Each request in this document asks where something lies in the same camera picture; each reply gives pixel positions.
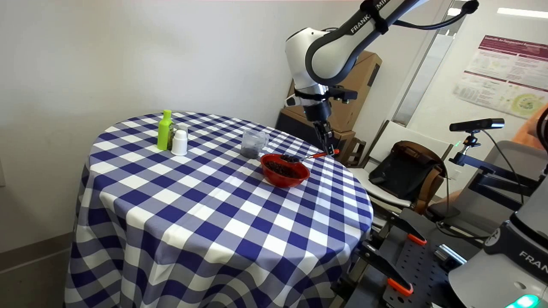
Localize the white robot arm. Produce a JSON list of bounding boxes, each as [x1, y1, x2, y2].
[[286, 0, 480, 155]]

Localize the small white plastic bottle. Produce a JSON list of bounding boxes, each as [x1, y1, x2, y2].
[[172, 130, 189, 155]]

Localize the blue white checkered tablecloth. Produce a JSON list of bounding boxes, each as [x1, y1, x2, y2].
[[64, 113, 374, 308]]

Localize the black camera on stand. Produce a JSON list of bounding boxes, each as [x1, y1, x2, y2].
[[449, 118, 506, 132]]

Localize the seated person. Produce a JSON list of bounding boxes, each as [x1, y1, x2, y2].
[[514, 104, 548, 150]]

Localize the dark brown bag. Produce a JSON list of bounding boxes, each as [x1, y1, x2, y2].
[[369, 140, 447, 202]]

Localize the red orange bowl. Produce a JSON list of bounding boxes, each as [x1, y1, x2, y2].
[[261, 154, 310, 188]]

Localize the wall poster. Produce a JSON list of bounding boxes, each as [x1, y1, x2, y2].
[[454, 36, 548, 118]]

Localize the transparent plastic measuring jar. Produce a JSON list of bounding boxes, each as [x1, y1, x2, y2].
[[240, 132, 269, 159]]

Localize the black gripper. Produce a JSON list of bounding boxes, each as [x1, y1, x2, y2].
[[305, 102, 336, 152]]

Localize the black clamp orange handle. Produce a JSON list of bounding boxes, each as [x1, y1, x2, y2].
[[363, 244, 415, 297]]

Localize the green plastic bottle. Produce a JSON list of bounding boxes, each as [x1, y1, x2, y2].
[[156, 109, 173, 150]]

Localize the orange handled metal spoon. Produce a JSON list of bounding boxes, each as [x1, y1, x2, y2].
[[312, 149, 341, 159]]

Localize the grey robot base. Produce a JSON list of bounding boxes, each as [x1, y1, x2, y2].
[[449, 179, 548, 308]]

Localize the coffee beans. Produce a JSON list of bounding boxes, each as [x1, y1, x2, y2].
[[266, 161, 298, 178]]

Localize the brown cardboard box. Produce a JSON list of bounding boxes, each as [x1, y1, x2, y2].
[[283, 49, 384, 135]]

